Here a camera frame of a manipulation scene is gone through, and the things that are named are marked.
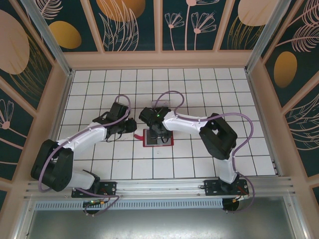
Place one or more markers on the red card holder wallet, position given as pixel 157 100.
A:
pixel 152 142

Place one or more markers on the clear acrylic card stand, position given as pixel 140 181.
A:
pixel 164 102

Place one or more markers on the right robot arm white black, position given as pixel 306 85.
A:
pixel 184 123

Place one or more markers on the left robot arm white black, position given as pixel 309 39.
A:
pixel 84 135

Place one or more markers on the yellow power connector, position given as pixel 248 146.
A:
pixel 102 204
pixel 236 200

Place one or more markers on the grey metal sheet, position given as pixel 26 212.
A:
pixel 159 224

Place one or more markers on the aluminium profile rail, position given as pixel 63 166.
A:
pixel 159 186

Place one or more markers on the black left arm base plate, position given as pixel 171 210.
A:
pixel 109 188

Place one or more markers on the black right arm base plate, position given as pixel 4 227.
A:
pixel 211 188

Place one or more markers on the aluminium frame post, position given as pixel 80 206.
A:
pixel 49 39
pixel 264 37

